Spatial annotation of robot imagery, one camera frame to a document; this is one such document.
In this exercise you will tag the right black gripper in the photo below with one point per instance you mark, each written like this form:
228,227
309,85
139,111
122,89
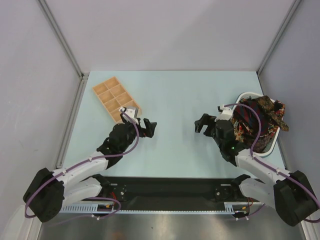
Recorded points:
210,126

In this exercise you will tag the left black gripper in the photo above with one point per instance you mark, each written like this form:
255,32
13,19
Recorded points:
148,131

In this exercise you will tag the red navy striped tie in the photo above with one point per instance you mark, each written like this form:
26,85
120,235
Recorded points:
247,116

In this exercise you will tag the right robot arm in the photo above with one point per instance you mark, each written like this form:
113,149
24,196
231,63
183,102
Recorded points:
289,193

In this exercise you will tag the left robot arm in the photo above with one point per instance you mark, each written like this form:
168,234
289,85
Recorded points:
50,191

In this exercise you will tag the red floral patterned tie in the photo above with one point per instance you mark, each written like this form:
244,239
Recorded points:
247,135

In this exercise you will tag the wooden compartment tray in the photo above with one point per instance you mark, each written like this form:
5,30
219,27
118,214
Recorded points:
113,96

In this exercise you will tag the dark paisley tie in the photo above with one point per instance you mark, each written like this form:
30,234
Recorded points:
274,110

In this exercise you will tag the white laundry basket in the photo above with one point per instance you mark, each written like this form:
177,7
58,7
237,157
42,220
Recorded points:
261,150

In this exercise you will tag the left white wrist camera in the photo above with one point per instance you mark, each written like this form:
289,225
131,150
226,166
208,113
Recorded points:
129,114

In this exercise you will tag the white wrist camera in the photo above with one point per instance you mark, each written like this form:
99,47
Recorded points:
225,113
129,114

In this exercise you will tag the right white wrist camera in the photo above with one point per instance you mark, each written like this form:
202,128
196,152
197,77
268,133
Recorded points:
225,113

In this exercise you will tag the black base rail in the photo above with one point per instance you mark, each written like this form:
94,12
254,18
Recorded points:
149,192

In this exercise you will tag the grey cable duct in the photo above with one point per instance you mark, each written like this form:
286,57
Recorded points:
99,209

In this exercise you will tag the aluminium frame post right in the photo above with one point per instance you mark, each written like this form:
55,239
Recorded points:
284,24

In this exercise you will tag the aluminium frame post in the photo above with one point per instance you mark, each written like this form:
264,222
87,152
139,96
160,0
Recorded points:
284,24
48,14

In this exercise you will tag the aluminium frame post left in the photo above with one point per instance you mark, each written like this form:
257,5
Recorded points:
48,14

